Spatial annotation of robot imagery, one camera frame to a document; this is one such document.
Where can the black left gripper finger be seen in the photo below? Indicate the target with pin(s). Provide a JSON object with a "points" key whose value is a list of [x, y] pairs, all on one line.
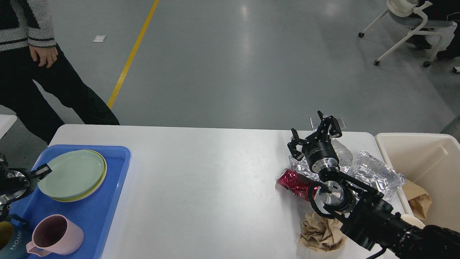
{"points": [[41, 172]]}

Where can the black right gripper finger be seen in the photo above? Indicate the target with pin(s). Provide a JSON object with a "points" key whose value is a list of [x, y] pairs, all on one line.
{"points": [[297, 146], [328, 128]]}

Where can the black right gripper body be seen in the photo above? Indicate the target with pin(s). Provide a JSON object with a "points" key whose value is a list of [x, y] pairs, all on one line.
{"points": [[320, 154]]}

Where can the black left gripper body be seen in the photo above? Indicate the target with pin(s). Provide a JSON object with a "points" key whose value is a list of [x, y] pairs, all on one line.
{"points": [[15, 184]]}

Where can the light green plate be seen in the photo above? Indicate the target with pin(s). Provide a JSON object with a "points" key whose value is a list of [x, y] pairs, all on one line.
{"points": [[72, 174]]}

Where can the pink mug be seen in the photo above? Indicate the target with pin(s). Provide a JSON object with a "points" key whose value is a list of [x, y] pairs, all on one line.
{"points": [[55, 234]]}

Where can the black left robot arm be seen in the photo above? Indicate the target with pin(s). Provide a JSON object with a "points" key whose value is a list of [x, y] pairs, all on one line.
{"points": [[6, 208]]}

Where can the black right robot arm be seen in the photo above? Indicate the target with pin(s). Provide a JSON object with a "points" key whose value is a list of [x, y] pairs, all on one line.
{"points": [[366, 218]]}

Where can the crumpled aluminium foil sheet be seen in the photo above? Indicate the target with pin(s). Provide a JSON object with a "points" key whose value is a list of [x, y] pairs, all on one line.
{"points": [[345, 161]]}

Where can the crushed red can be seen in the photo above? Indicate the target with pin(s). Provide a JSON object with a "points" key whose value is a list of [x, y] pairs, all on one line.
{"points": [[298, 184]]}

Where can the yellow plate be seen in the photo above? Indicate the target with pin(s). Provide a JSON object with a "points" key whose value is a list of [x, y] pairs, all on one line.
{"points": [[102, 180]]}

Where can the aluminium foil tray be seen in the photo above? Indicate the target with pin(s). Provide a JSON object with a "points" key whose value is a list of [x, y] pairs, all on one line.
{"points": [[377, 174]]}

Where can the blue HOME mug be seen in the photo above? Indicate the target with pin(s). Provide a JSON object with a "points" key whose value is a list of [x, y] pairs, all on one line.
{"points": [[14, 236]]}

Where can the small white side table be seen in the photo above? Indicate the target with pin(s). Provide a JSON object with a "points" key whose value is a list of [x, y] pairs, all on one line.
{"points": [[6, 122]]}

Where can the crumpled brown paper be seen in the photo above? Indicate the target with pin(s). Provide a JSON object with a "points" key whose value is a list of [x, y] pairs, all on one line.
{"points": [[321, 234]]}

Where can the beige waste bin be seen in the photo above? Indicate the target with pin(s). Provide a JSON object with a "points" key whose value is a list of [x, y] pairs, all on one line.
{"points": [[432, 161]]}

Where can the brown paper in bin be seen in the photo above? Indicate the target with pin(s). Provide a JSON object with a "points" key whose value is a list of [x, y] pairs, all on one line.
{"points": [[418, 199]]}

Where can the white paper cup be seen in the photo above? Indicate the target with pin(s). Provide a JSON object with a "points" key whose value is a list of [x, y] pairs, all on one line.
{"points": [[412, 220]]}

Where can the person in grey sweater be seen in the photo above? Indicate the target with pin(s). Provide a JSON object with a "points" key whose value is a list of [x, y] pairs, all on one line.
{"points": [[31, 58]]}

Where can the person in blue jeans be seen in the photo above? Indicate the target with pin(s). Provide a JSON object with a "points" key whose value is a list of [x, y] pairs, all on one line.
{"points": [[453, 128]]}

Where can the white chair right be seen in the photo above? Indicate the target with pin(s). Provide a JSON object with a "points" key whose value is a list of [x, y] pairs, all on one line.
{"points": [[407, 13]]}

